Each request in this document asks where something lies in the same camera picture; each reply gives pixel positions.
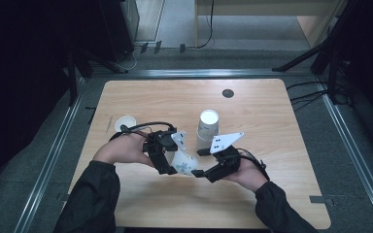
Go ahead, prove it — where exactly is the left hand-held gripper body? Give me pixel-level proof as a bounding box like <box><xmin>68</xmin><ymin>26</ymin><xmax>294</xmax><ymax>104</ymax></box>
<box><xmin>142</xmin><ymin>129</ymin><xmax>187</xmax><ymax>159</ymax></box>

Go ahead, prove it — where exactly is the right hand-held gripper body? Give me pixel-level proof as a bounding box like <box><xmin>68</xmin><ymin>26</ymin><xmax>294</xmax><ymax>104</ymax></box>
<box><xmin>203</xmin><ymin>131</ymin><xmax>245</xmax><ymax>183</ymax></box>

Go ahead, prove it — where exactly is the white floral paper cup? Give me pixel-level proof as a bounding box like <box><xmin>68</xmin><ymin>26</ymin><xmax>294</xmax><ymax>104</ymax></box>
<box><xmin>115</xmin><ymin>115</ymin><xmax>138</xmax><ymax>133</ymax></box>
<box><xmin>171</xmin><ymin>149</ymin><xmax>199</xmax><ymax>177</ymax></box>

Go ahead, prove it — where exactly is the stack of white paper cups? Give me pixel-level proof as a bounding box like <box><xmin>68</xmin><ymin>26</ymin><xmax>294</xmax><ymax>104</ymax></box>
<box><xmin>196</xmin><ymin>109</ymin><xmax>220</xmax><ymax>150</ymax></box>

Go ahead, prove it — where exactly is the person's right hand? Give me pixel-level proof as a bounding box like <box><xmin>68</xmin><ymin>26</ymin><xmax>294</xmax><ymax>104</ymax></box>
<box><xmin>226</xmin><ymin>156</ymin><xmax>271</xmax><ymax>193</ymax></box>

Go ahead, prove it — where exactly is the person's left hand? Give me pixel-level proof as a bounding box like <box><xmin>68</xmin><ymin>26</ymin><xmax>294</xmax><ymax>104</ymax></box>
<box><xmin>92</xmin><ymin>131</ymin><xmax>156</xmax><ymax>168</ymax></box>

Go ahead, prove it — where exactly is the black floor tape mark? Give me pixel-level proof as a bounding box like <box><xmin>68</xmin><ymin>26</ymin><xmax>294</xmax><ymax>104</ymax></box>
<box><xmin>85</xmin><ymin>106</ymin><xmax>97</xmax><ymax>125</ymax></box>

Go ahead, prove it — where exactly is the black metal stand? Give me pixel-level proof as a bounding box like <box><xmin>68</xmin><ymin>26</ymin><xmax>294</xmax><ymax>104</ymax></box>
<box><xmin>65</xmin><ymin>48</ymin><xmax>93</xmax><ymax>108</ymax></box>

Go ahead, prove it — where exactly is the dark cabinet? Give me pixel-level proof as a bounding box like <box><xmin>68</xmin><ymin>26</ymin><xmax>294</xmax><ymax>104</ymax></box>
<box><xmin>98</xmin><ymin>0</ymin><xmax>140</xmax><ymax>64</ymax></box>

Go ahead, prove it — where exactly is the black tripod stand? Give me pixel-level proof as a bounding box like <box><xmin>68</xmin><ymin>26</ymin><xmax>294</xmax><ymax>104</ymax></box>
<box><xmin>271</xmin><ymin>0</ymin><xmax>357</xmax><ymax>106</ymax></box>

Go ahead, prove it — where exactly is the beige wooden furniture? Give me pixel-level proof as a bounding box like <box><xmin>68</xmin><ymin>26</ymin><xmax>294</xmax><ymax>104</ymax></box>
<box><xmin>193</xmin><ymin>0</ymin><xmax>349</xmax><ymax>49</ymax></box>

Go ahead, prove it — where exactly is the right hand-held gripper black cable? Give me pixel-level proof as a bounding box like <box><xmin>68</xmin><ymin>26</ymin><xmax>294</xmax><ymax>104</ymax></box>
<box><xmin>237</xmin><ymin>148</ymin><xmax>271</xmax><ymax>181</ymax></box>

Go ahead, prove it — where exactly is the aluminium floor rail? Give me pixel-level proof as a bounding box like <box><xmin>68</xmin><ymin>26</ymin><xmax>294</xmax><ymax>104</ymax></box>
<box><xmin>315</xmin><ymin>79</ymin><xmax>373</xmax><ymax>233</ymax></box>
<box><xmin>90</xmin><ymin>67</ymin><xmax>320</xmax><ymax>80</ymax></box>
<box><xmin>13</xmin><ymin>77</ymin><xmax>86</xmax><ymax>233</ymax></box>

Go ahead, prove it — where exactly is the black floor cable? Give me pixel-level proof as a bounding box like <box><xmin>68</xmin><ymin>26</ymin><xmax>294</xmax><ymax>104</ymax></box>
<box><xmin>289</xmin><ymin>90</ymin><xmax>328</xmax><ymax>112</ymax></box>
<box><xmin>286</xmin><ymin>80</ymin><xmax>328</xmax><ymax>92</ymax></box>

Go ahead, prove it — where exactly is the black hanging cable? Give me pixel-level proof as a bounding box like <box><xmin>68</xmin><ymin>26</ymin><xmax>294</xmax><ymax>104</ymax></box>
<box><xmin>196</xmin><ymin>0</ymin><xmax>216</xmax><ymax>50</ymax></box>

